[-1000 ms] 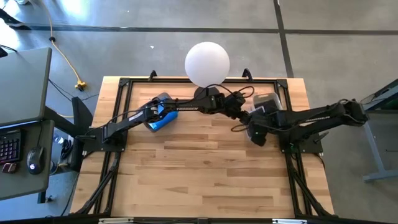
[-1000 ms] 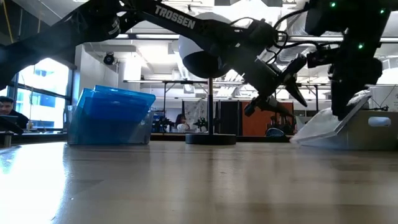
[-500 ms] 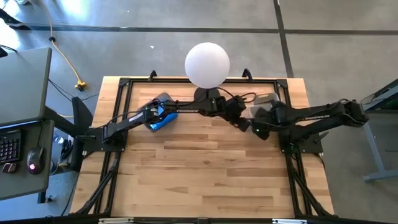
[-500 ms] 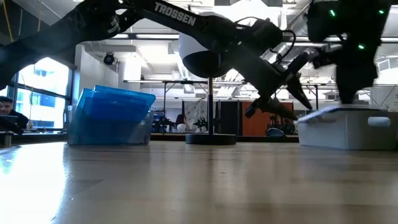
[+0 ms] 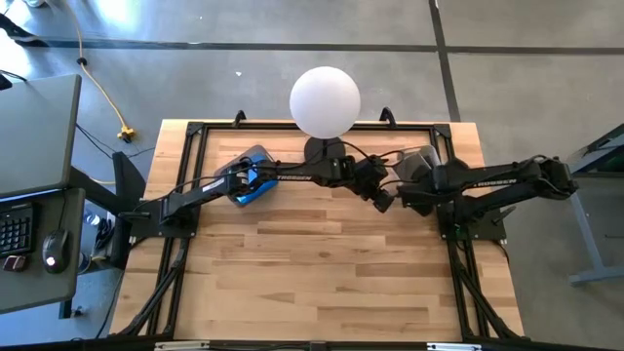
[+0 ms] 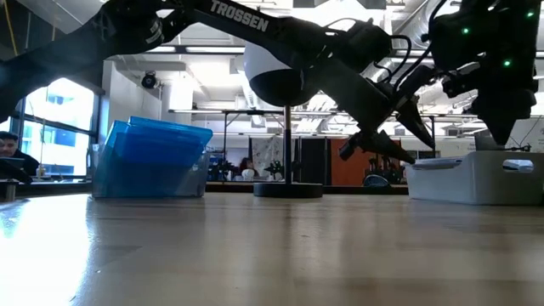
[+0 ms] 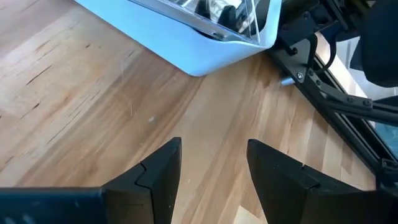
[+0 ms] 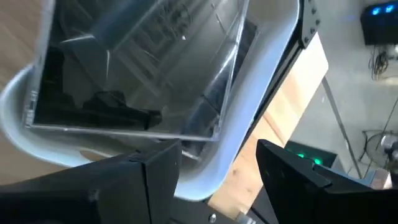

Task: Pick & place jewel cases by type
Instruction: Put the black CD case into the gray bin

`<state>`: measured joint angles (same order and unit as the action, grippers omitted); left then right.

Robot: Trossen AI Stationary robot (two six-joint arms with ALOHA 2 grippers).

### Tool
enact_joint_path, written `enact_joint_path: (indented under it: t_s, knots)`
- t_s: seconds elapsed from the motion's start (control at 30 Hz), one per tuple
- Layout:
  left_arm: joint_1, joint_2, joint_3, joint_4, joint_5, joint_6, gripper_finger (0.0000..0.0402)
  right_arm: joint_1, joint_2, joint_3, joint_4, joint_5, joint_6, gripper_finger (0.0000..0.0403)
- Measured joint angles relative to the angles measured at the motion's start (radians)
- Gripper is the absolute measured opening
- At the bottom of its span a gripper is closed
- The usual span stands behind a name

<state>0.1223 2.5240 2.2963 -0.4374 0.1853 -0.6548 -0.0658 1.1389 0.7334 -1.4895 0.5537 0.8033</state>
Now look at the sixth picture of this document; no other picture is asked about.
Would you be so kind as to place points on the person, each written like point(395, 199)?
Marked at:
point(13, 149)
point(247, 166)

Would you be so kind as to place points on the orange brown cabinet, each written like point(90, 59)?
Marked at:
point(344, 166)

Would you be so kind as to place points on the black round ceiling camera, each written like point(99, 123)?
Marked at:
point(149, 80)

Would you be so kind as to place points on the black laptop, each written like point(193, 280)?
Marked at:
point(13, 170)

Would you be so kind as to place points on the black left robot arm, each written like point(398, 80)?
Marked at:
point(127, 30)

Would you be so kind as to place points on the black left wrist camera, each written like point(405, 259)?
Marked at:
point(367, 44)

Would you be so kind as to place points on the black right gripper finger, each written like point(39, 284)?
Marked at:
point(503, 115)

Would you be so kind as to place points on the light grey plastic bin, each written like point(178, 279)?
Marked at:
point(476, 183)

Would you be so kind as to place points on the white globe table lamp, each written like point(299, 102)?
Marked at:
point(280, 89)

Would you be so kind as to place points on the blue jewel case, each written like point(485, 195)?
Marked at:
point(140, 149)
point(187, 129)

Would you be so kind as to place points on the black cabinet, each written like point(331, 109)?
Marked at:
point(312, 161)

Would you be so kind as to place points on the black aluminium table frame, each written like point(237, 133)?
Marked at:
point(229, 188)

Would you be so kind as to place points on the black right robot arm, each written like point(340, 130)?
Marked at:
point(467, 21)

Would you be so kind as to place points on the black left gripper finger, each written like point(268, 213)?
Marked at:
point(382, 146)
point(414, 121)

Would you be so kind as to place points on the grey laptop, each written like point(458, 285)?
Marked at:
point(489, 142)

